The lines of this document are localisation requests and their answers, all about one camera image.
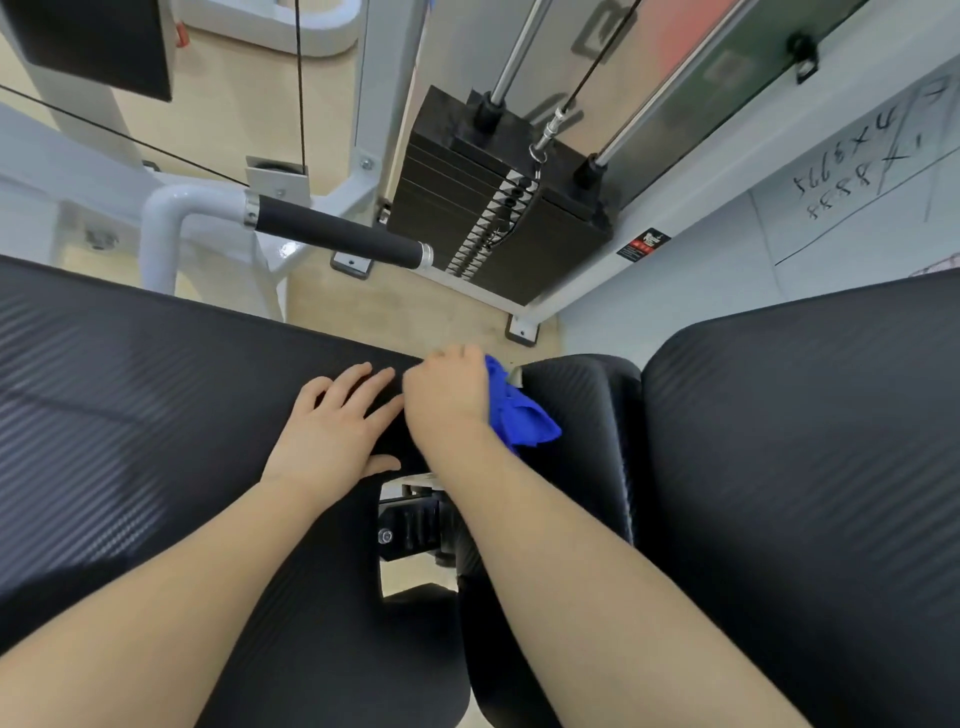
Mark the black weight stack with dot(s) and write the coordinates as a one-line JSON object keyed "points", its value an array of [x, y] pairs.
{"points": [[450, 172]]}

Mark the person's left thumb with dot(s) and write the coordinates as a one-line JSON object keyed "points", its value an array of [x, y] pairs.
{"points": [[382, 466]]}

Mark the person's left hand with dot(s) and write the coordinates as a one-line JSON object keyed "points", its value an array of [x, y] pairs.
{"points": [[326, 442]]}

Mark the black panel clamp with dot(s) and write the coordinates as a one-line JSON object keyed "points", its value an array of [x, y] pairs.
{"points": [[802, 54]]}

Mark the person's right hand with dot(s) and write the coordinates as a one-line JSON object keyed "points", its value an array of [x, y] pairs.
{"points": [[446, 397]]}

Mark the grey pulley bracket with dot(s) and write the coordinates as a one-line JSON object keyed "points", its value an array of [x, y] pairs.
{"points": [[276, 180]]}

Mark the person's left forearm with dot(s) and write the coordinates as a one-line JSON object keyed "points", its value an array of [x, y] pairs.
{"points": [[187, 600]]}

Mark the large black seat pad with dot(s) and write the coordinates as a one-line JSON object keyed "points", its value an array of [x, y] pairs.
{"points": [[150, 420]]}

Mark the black metal seat bracket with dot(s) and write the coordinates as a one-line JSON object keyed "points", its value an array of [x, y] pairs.
{"points": [[412, 525]]}

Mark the grey floor bolt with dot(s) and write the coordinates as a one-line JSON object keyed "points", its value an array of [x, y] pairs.
{"points": [[101, 239]]}

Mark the person's right fingers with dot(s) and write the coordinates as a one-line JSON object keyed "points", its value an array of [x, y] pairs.
{"points": [[454, 354]]}

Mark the black and red warning sticker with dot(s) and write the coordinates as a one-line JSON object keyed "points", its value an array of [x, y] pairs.
{"points": [[643, 245]]}

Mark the person's left middle finger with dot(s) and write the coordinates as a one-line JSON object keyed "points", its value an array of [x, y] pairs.
{"points": [[369, 390]]}

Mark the black flat panel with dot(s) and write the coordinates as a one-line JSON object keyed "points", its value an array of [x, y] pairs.
{"points": [[97, 41]]}

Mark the chrome guide rod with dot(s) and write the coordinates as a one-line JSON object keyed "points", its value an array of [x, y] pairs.
{"points": [[675, 75], [517, 45]]}

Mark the narrow black padded cushion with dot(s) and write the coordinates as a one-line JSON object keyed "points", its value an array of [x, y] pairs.
{"points": [[585, 450]]}

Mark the person's right forearm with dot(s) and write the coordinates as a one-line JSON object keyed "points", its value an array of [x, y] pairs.
{"points": [[570, 592]]}

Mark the wide black back pad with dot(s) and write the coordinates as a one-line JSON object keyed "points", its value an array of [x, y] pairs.
{"points": [[810, 480]]}

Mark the person's left little finger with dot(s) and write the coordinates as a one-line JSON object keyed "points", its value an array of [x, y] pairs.
{"points": [[313, 390]]}

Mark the whiteboard with handwriting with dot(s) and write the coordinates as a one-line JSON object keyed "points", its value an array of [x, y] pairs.
{"points": [[870, 187]]}

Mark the blue cleaning cloth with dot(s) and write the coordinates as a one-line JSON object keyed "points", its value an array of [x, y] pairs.
{"points": [[521, 416]]}

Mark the white machine frame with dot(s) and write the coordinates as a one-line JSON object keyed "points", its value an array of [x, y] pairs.
{"points": [[379, 90]]}

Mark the tinted transparent shield panel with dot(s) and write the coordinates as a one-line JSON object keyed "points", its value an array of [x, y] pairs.
{"points": [[720, 82]]}

